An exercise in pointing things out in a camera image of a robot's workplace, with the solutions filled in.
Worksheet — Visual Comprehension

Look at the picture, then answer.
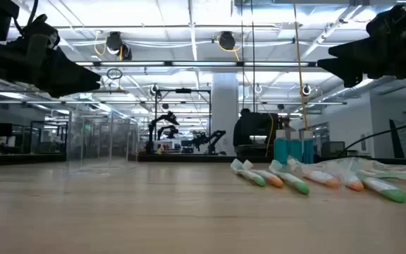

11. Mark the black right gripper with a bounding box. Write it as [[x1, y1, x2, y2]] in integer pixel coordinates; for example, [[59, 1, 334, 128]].
[[316, 32, 406, 89]]

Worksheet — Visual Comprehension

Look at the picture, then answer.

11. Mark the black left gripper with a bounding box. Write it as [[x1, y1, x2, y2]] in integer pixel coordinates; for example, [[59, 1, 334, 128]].
[[0, 33, 102, 99]]

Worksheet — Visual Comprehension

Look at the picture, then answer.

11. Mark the clear acrylic organizer box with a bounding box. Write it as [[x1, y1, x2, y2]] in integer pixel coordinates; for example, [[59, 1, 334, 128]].
[[67, 111, 139, 176]]

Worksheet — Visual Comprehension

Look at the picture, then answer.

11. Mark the blue mouthwash bottle white cap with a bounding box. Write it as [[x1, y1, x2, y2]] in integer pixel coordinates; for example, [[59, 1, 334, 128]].
[[273, 129, 289, 165], [288, 131, 303, 164], [301, 130, 315, 165]]

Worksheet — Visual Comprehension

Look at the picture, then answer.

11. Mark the clear plastic wrapper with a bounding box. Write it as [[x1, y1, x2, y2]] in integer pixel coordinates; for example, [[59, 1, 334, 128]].
[[350, 157, 406, 183], [286, 157, 357, 188]]

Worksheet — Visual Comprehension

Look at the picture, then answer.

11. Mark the orange white toothbrush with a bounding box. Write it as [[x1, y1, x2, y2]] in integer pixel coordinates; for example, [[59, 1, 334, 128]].
[[342, 171, 365, 193], [287, 158, 341, 189], [242, 159, 284, 188]]

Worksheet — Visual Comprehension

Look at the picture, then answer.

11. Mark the green white toothbrush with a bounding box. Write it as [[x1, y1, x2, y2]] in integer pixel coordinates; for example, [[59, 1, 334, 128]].
[[230, 158, 266, 188], [359, 172, 406, 204], [359, 169, 406, 183], [269, 159, 310, 195]]

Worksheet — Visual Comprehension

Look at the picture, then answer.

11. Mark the grey monitor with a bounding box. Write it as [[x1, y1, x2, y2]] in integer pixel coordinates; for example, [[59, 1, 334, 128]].
[[321, 140, 346, 158]]

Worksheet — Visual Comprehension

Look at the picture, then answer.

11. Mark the black slanted panel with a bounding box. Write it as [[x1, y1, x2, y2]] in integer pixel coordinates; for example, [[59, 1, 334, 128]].
[[388, 119, 405, 159]]

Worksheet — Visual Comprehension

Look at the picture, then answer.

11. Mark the person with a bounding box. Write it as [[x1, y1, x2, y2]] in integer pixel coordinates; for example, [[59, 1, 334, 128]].
[[233, 108, 257, 148]]

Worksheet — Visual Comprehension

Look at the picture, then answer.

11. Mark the long ceiling light fixture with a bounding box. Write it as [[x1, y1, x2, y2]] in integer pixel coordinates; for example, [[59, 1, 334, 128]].
[[74, 60, 319, 68]]

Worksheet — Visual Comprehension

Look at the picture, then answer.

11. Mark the white square pillar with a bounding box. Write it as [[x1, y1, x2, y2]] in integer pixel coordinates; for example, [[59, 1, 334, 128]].
[[211, 72, 240, 157]]

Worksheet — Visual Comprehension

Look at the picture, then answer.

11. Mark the silver ventilation duct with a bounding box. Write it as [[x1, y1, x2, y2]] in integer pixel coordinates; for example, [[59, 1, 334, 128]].
[[324, 75, 398, 104]]

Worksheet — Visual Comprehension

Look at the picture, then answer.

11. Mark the black hanging cable loop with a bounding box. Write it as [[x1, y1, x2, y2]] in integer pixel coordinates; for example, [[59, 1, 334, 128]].
[[106, 67, 124, 80]]

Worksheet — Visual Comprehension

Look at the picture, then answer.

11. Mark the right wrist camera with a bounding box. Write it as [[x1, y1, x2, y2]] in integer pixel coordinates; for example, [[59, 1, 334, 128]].
[[366, 5, 406, 36]]

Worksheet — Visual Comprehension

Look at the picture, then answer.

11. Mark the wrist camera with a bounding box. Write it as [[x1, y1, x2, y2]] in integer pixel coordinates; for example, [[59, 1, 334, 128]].
[[366, 5, 406, 36], [22, 13, 61, 50]]

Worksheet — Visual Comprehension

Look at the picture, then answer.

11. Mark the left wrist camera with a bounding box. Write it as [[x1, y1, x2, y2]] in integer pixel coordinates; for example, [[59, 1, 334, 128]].
[[22, 13, 61, 50]]

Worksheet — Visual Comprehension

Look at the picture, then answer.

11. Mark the yellow cable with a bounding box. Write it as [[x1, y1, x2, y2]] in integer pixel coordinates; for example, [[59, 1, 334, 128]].
[[293, 0, 310, 132], [266, 112, 276, 158]]

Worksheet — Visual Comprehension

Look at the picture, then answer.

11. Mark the black ceiling cable reel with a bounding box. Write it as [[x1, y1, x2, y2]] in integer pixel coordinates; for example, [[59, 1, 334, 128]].
[[218, 30, 237, 52], [104, 30, 133, 61]]

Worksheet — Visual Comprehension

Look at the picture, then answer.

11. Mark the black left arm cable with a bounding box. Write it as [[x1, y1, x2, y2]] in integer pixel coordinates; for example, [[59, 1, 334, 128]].
[[12, 0, 39, 35]]

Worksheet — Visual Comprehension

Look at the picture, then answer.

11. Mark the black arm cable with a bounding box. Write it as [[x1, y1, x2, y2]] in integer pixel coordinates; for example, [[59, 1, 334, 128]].
[[336, 119, 406, 158], [12, 0, 39, 35]]

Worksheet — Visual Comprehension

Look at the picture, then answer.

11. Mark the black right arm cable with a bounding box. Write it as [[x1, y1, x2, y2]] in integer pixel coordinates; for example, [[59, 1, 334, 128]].
[[336, 119, 406, 158]]

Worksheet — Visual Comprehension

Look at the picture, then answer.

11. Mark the thin black cable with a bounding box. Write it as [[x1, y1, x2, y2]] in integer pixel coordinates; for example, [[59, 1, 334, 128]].
[[251, 0, 256, 113], [240, 0, 245, 112]]

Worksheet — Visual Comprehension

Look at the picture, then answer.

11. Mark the black background gantry frame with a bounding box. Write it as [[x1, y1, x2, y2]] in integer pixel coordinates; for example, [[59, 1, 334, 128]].
[[154, 87, 212, 155]]

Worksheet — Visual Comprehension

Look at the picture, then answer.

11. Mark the black aluminium table frame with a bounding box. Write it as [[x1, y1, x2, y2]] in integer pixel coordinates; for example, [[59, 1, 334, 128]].
[[0, 152, 406, 167]]

